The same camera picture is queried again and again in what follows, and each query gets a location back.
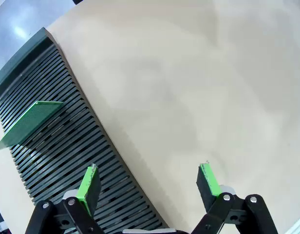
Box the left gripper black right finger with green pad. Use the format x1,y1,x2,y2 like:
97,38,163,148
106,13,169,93
191,160,279,234

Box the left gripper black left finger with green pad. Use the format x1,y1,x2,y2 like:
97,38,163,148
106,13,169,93
25,163,103,234

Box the green PCB board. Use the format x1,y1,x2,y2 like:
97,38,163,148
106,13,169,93
0,100,65,152

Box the black slotted PCB rack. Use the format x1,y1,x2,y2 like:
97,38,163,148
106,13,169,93
0,27,169,232

